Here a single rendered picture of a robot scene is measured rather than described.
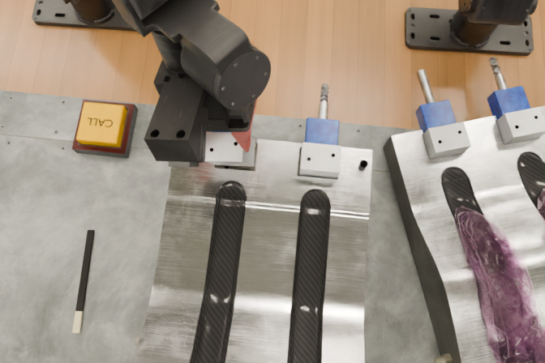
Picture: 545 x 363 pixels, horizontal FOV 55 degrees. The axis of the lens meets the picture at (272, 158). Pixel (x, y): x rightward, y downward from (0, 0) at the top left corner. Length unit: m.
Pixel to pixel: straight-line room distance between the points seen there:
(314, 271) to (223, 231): 0.13
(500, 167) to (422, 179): 0.11
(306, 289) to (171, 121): 0.29
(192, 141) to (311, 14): 0.46
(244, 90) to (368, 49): 0.43
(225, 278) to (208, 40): 0.34
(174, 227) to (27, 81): 0.37
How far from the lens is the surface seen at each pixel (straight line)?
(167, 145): 0.48
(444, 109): 0.77
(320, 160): 0.66
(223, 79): 0.43
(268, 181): 0.67
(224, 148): 0.63
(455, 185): 0.76
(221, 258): 0.67
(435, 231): 0.71
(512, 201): 0.77
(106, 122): 0.79
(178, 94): 0.51
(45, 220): 0.82
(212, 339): 0.65
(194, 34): 0.44
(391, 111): 0.82
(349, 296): 0.67
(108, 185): 0.80
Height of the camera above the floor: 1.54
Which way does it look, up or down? 73 degrees down
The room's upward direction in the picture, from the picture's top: straight up
